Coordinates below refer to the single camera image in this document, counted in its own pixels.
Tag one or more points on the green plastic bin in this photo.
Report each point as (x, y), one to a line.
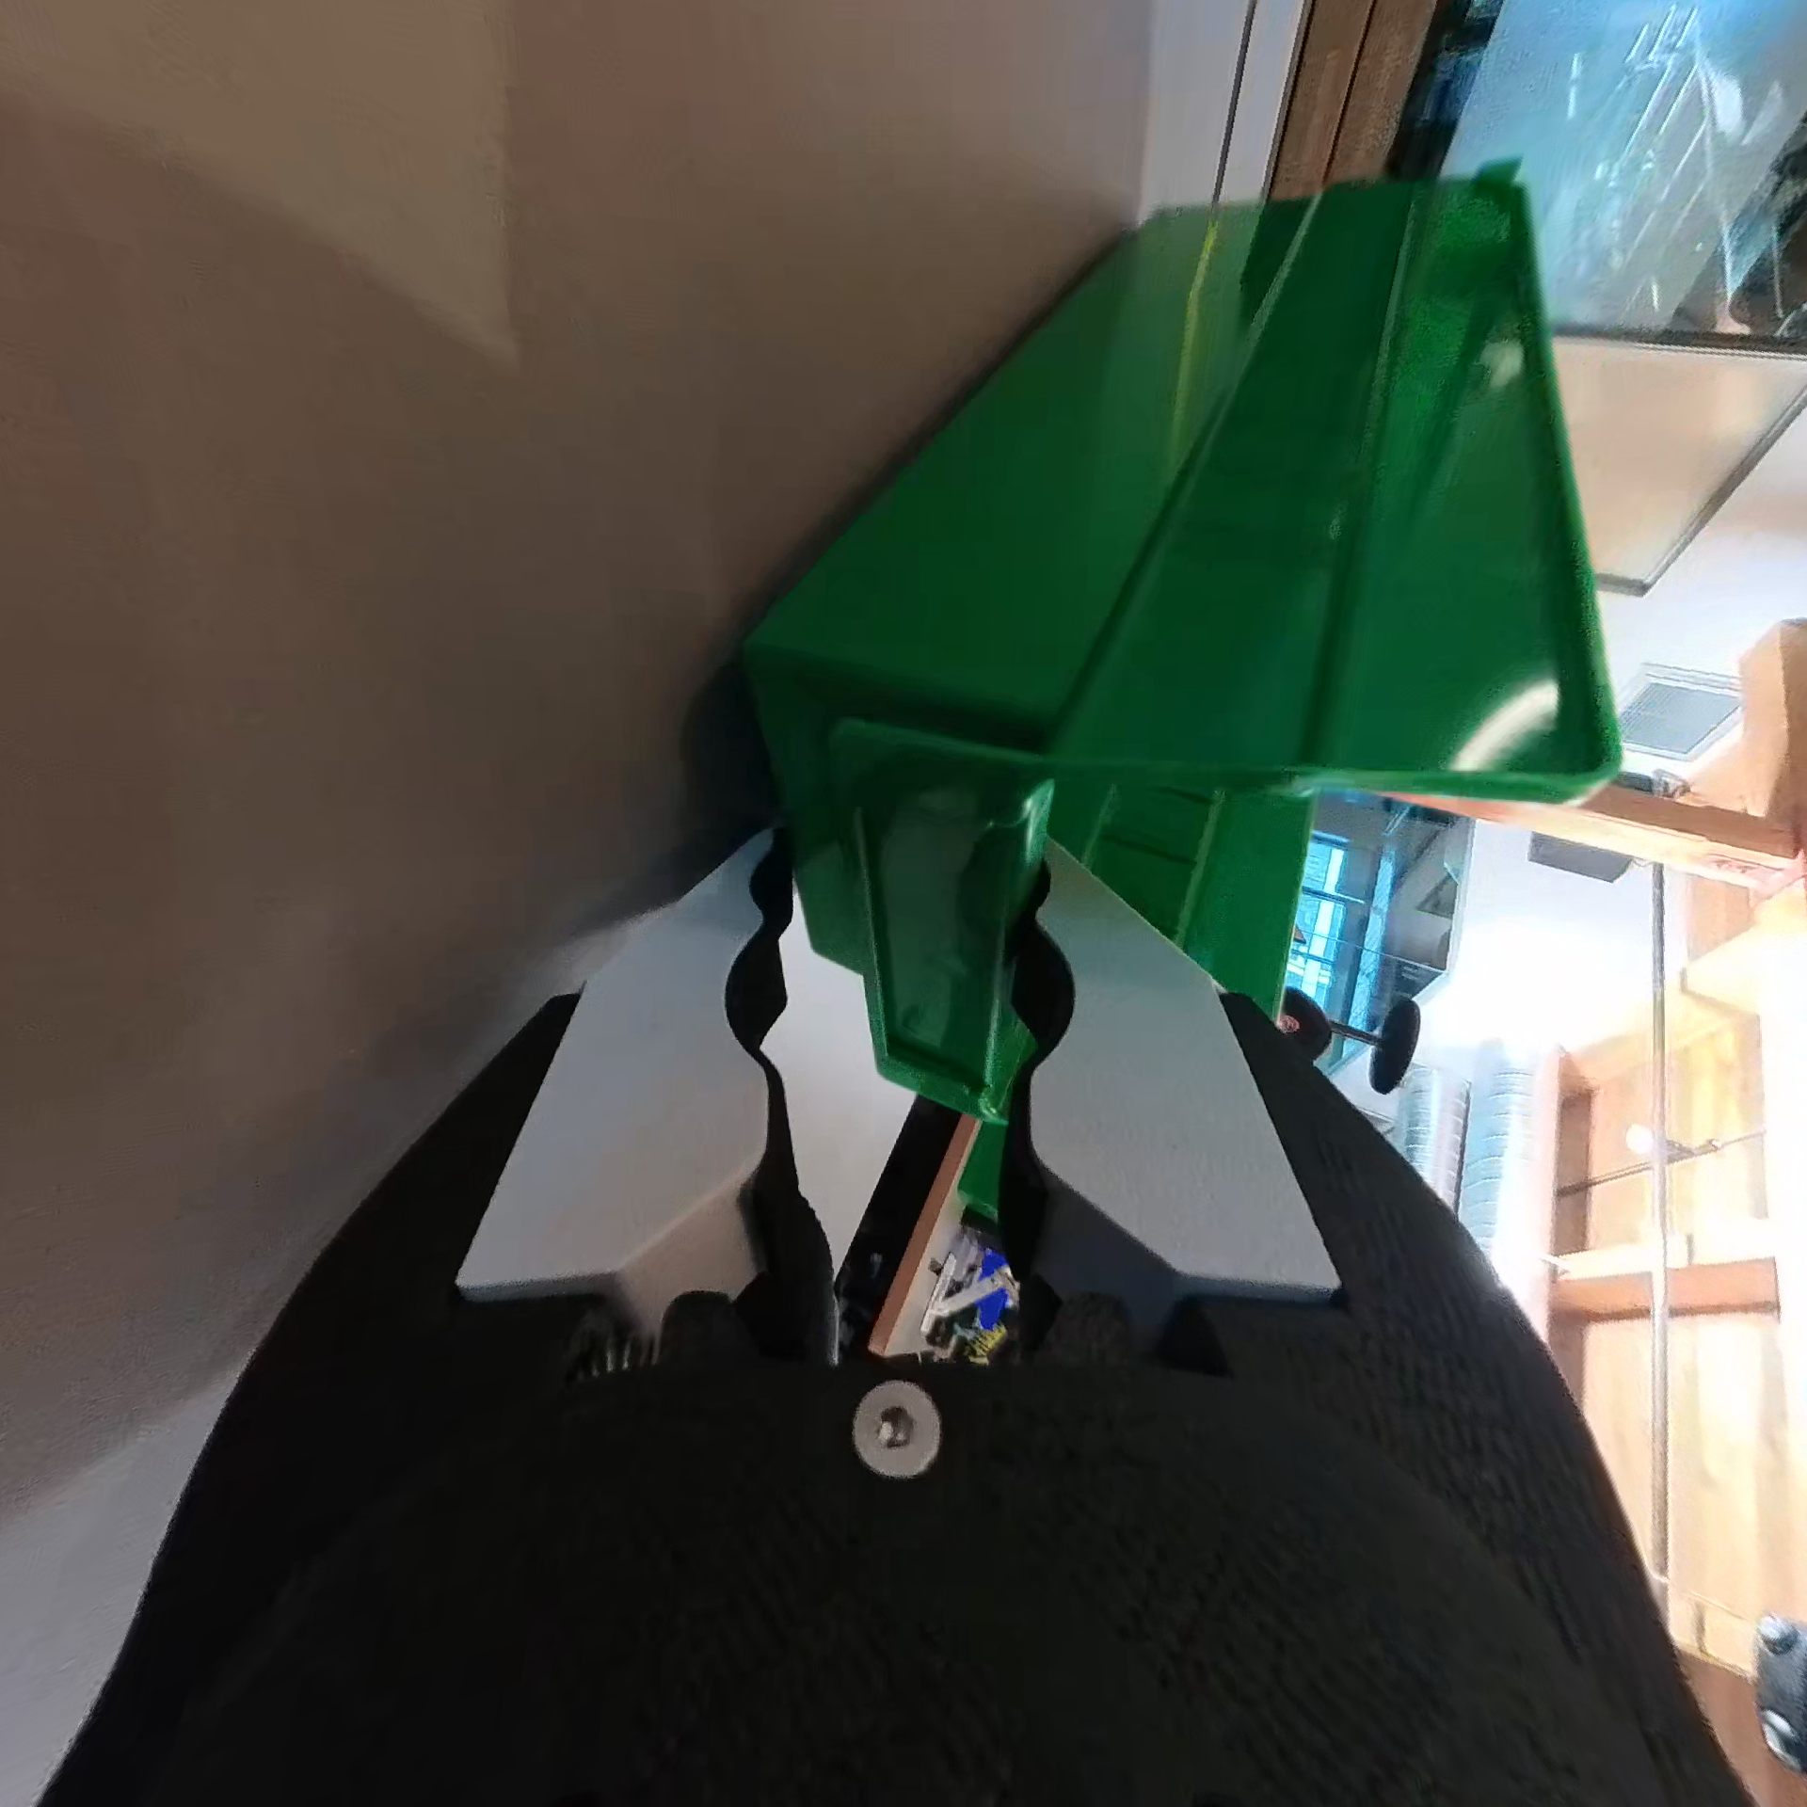
(1130, 565)

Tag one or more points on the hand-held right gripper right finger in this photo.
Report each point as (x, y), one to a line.
(1172, 1144)

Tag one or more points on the black disc stand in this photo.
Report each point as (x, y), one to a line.
(1396, 1044)

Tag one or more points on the grey air vent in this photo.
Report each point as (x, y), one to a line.
(1681, 708)

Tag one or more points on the silver air ducts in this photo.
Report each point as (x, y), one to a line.
(1484, 1130)

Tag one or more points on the large glass window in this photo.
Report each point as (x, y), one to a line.
(1357, 905)

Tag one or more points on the wooden post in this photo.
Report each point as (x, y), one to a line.
(1357, 85)

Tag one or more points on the wooden shelving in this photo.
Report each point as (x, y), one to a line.
(1721, 1342)

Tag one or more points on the wooden board with electronics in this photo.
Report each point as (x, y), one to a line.
(917, 1243)

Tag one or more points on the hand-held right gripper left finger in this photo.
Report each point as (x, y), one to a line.
(636, 1130)

